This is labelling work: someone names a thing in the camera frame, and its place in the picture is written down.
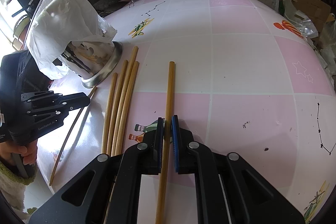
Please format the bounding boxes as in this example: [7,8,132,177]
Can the bamboo chopstick three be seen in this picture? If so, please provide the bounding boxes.
[106,60,128,156]

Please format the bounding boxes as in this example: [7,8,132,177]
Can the bamboo chopstick one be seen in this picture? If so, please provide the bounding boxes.
[48,85,99,187]

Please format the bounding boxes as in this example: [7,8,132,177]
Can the bamboo chopstick six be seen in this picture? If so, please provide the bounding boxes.
[155,61,175,224]

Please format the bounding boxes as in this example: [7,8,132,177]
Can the bamboo chopstick four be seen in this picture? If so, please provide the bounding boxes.
[111,46,138,156]

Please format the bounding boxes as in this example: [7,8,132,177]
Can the bamboo chopstick two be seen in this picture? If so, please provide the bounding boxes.
[101,73,117,153]

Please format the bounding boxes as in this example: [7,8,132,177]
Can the person left hand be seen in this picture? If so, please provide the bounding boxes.
[0,140,38,165]

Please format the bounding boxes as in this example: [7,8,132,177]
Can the steel utensil holder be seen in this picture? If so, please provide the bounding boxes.
[60,41,123,89]

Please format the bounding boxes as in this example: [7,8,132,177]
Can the white plastic bag liner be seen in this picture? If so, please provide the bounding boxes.
[26,0,117,80]

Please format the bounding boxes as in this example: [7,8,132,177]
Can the white plastic bags on floor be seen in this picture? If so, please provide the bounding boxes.
[282,0,336,62]

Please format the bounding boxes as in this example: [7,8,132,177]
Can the cardboard box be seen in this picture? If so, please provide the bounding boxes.
[280,0,331,33]

